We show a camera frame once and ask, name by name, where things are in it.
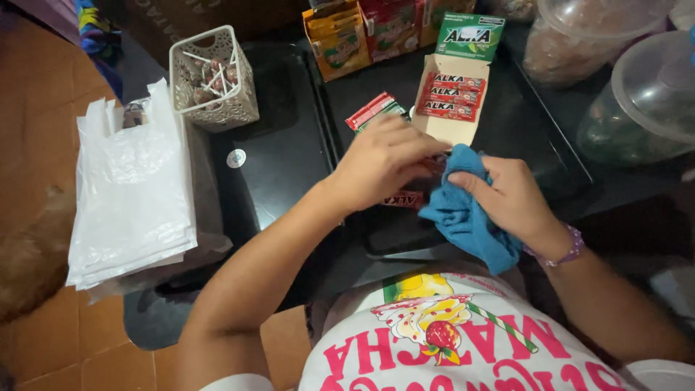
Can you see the green candy box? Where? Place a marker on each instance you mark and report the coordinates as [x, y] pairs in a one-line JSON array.
[[469, 35]]

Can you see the red candy carton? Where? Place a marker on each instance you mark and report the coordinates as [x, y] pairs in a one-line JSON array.
[[392, 30]]

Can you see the blue cleaning cloth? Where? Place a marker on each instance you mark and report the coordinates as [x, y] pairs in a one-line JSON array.
[[467, 228]]

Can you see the open cardboard display box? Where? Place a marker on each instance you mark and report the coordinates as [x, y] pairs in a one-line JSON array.
[[448, 133]]

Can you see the yellow candy carton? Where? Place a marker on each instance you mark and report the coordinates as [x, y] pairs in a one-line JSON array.
[[337, 46]]

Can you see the clear tub of green sweets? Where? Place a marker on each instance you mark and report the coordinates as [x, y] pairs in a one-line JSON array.
[[640, 108]]

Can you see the brown furry animal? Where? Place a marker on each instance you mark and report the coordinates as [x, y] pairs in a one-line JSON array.
[[32, 255]]

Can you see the clear tub of pink sweets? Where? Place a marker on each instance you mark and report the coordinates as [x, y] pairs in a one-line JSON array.
[[575, 49]]

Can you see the white lattice plastic basket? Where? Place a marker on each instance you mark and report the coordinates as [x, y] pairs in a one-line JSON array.
[[228, 111]]

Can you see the person's right hand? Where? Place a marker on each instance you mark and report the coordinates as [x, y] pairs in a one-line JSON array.
[[516, 201]]

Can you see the stack of white plastic bags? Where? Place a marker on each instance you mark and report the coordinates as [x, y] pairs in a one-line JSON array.
[[133, 190]]

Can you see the pile of clear plastic bags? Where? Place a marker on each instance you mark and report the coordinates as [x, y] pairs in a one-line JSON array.
[[209, 217]]

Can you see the person's left fingers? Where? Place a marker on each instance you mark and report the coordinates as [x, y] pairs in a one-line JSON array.
[[412, 141]]

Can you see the red candy packet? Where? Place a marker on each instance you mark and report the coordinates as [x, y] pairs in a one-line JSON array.
[[436, 163], [459, 82], [370, 108], [453, 95], [446, 110], [404, 199]]

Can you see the black tray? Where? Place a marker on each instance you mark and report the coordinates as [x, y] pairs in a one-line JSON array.
[[282, 152], [521, 130]]

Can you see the round white sticker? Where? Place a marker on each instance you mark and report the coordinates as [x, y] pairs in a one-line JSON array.
[[236, 158]]

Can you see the white printed t-shirt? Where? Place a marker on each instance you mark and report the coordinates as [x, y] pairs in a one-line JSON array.
[[445, 347]]

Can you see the green candy packet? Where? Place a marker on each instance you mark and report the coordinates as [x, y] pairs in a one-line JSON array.
[[393, 110]]

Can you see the brown cardboard carton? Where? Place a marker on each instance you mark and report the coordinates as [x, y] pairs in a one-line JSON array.
[[179, 21]]

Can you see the bunch of lollipops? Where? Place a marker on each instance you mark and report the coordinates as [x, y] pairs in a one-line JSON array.
[[212, 81]]

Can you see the person's left hand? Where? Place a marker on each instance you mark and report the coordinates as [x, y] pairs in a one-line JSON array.
[[374, 165]]

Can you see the colourful patterned cloth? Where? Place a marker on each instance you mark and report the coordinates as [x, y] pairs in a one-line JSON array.
[[100, 43]]

